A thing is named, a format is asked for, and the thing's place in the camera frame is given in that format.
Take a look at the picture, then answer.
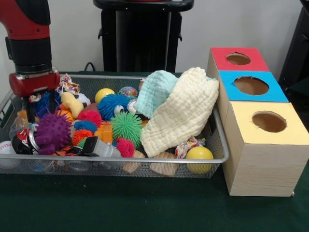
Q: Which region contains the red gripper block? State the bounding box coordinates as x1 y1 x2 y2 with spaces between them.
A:
9 69 61 123

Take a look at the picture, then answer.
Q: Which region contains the clear plastic bottle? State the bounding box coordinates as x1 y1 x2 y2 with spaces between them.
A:
9 117 32 139

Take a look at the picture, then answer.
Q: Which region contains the light blue waffle cloth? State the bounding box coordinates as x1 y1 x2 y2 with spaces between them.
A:
134 70 217 119

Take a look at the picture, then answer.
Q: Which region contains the cream waffle cloth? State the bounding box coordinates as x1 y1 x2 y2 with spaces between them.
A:
141 66 220 158

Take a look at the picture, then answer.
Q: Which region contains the wooden box with three holes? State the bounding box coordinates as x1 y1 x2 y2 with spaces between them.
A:
206 47 309 197

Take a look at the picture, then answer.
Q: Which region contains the crumpled colourful printed wrapper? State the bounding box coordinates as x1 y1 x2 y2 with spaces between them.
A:
28 93 44 103
56 73 82 94

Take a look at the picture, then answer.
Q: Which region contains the purple spiky rubber toy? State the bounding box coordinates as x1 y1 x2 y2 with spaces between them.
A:
34 112 73 155

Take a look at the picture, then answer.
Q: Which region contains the crushed black can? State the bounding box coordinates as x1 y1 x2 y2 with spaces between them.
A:
11 129 39 155

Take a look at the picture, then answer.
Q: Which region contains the white baseball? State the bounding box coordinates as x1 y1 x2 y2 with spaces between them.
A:
0 141 16 169

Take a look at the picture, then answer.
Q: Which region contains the blue spiky ball with eyes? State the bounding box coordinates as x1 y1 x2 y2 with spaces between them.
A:
97 93 132 121

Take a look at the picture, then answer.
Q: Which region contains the plain green spiky ball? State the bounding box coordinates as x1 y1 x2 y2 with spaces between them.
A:
110 111 144 149

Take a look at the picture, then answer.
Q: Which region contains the dark green table cloth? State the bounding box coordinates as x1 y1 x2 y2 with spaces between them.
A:
0 70 309 232

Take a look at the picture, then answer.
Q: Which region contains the large yellow ball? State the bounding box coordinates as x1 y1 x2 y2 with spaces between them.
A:
185 145 215 174

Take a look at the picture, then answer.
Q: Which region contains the neighbouring green covered table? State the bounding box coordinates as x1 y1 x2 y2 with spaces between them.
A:
284 79 309 113

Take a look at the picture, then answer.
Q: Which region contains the black chair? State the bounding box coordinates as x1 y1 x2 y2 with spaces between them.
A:
279 0 309 84

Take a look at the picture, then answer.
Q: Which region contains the shallow wire mesh bin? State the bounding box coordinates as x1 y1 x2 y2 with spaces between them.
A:
0 74 230 179

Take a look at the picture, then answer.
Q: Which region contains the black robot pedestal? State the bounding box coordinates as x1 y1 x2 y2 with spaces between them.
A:
93 0 195 73

